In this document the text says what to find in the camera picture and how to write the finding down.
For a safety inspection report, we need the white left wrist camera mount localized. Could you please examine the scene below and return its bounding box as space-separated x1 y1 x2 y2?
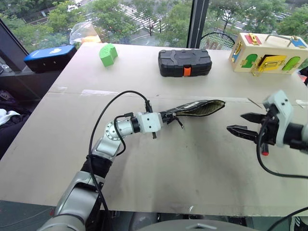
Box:
140 111 163 134

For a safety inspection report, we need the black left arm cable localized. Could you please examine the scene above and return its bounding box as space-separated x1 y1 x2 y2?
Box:
88 90 153 231

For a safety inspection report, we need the blue flat case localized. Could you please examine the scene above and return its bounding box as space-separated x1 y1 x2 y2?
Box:
23 44 77 73

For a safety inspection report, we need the green plastic block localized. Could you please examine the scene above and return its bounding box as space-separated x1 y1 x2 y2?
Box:
99 43 119 67

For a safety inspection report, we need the black cable under table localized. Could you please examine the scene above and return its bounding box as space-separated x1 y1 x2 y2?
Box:
266 206 308 231

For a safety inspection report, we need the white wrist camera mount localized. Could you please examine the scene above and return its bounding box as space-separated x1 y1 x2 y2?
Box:
262 90 295 148
140 111 163 134

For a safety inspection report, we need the short black wrist cable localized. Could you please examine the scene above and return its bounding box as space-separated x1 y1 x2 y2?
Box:
113 112 133 156

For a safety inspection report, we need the black racket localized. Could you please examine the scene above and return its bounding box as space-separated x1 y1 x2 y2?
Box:
199 31 236 51

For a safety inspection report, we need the black grid pouch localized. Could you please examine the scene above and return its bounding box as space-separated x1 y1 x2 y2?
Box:
160 99 226 129

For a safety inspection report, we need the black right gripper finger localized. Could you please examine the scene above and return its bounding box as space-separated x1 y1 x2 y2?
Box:
240 112 267 126
226 124 260 144

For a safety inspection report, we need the white cloth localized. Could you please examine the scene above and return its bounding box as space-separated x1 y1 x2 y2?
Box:
0 108 15 126

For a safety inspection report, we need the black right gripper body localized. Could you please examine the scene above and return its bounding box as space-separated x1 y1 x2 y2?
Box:
256 108 280 146

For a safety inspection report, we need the black tool case orange latch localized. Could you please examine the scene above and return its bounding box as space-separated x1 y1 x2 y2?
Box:
157 49 213 78

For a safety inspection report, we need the dark window mullion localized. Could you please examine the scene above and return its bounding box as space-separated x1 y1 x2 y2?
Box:
186 0 210 49

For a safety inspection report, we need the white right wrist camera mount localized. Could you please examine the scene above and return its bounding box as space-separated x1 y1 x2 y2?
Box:
262 90 295 148

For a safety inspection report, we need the clear plastic bag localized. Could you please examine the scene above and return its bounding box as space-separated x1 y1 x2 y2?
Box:
69 21 101 45

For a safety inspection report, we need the dark clothing pile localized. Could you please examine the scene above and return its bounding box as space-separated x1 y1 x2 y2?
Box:
0 89 33 161

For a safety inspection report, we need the wooden lock puzzle box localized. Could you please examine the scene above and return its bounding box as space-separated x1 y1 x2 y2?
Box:
228 32 308 77

